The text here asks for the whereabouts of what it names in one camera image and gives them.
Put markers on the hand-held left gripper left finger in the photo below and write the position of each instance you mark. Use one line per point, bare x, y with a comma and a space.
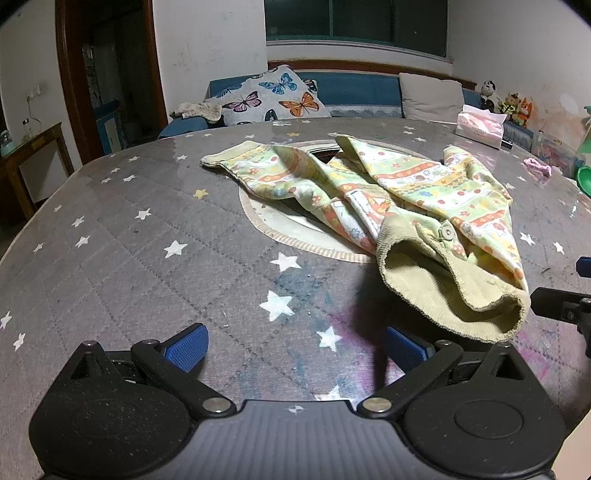
187, 347

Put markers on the dark window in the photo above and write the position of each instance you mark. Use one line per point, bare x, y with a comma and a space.
360, 21

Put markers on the small clear bottle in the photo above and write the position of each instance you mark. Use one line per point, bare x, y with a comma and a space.
27, 129

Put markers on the blue sofa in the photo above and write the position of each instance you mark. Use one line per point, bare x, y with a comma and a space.
355, 90

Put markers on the wooden side table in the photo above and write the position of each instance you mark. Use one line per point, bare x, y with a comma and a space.
27, 145

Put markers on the clear plastic storage box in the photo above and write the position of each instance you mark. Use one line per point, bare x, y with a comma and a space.
558, 154

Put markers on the yellow patterned child's garment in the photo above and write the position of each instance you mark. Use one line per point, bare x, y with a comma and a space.
415, 184

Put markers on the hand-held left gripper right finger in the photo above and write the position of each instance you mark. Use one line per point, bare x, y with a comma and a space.
405, 350

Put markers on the crumpled cream cloth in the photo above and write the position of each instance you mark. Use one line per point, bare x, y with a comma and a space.
198, 110

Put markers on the butterfly print pillow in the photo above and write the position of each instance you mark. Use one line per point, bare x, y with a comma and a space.
272, 99

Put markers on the brown wooden door frame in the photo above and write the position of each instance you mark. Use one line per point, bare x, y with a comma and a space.
69, 69

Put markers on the white wall socket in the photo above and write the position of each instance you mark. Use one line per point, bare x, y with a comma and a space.
33, 95

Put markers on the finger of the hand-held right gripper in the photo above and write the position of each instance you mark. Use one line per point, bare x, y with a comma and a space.
584, 266
554, 302

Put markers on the teal glass jar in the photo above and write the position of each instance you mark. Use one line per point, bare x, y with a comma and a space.
5, 143

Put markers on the orange fox plush toy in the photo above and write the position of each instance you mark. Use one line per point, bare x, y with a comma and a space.
525, 110

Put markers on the blue framed board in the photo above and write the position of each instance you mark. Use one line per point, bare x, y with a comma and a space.
110, 129

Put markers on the green plastic bowl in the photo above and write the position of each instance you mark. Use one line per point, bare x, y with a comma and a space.
585, 181

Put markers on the beige pillow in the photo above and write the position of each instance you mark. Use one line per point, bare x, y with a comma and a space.
431, 97

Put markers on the small pink cloth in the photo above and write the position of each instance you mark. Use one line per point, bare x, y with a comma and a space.
538, 166

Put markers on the brown bear plush toy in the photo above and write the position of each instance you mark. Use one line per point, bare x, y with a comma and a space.
510, 106

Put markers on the grey star-patterned table cover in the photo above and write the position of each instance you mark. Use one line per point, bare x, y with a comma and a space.
138, 258

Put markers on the pink tissue pack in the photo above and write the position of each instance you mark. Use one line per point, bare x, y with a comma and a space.
480, 127

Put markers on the panda plush toy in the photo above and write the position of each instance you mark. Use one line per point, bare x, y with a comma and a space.
488, 92

